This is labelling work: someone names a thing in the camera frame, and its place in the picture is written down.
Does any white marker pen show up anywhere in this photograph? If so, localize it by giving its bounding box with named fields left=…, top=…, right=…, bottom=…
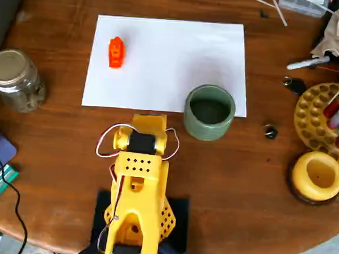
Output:
left=286, top=54, right=330, bottom=73

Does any white paper sheet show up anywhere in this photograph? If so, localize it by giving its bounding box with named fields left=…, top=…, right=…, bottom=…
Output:
left=81, top=14, right=252, bottom=118

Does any clear plastic box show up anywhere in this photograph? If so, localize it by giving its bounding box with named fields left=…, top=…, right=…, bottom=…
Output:
left=277, top=0, right=329, bottom=19

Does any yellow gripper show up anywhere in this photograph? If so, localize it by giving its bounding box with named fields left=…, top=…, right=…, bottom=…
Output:
left=131, top=113, right=169, bottom=134

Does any red lighter with silver top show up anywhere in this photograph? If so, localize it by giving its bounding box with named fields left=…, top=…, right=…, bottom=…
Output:
left=323, top=82, right=339, bottom=118

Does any yellow round holder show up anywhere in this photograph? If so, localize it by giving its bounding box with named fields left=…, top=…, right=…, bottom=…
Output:
left=285, top=155, right=339, bottom=207

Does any black key fob with ring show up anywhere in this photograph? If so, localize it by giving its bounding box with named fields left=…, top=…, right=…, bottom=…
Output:
left=281, top=77, right=308, bottom=97

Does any purple notebook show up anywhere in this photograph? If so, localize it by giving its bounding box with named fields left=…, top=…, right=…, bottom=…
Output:
left=0, top=125, right=19, bottom=185

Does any white red servo cable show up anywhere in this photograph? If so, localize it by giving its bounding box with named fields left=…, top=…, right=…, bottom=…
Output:
left=96, top=162, right=126, bottom=253
left=161, top=127, right=181, bottom=162
left=95, top=122, right=139, bottom=160

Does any yellow dimpled round tray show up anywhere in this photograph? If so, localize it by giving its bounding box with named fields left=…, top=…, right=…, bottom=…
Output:
left=292, top=81, right=339, bottom=164

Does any green ribbed ceramic cup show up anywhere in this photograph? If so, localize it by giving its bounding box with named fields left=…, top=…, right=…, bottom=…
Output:
left=182, top=82, right=237, bottom=143

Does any small black nut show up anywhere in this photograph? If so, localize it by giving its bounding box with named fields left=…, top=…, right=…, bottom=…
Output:
left=262, top=124, right=279, bottom=141

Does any orange plastic object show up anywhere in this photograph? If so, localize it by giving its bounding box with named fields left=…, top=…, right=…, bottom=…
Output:
left=107, top=36, right=128, bottom=70

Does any glass jar with gold lid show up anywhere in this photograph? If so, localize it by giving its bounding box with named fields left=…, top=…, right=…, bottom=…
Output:
left=0, top=48, right=49, bottom=115

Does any black power cable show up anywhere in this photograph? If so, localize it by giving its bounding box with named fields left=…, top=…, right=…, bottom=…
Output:
left=0, top=145, right=33, bottom=254

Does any yellow ring shaped bowl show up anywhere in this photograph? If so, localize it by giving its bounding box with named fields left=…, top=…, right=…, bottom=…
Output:
left=291, top=150, right=339, bottom=202

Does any white thin stick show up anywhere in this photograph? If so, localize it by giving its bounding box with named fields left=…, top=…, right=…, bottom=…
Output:
left=270, top=0, right=289, bottom=27
left=245, top=0, right=278, bottom=9

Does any thin red wire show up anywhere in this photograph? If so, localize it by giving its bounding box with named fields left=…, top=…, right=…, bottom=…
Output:
left=316, top=65, right=339, bottom=74

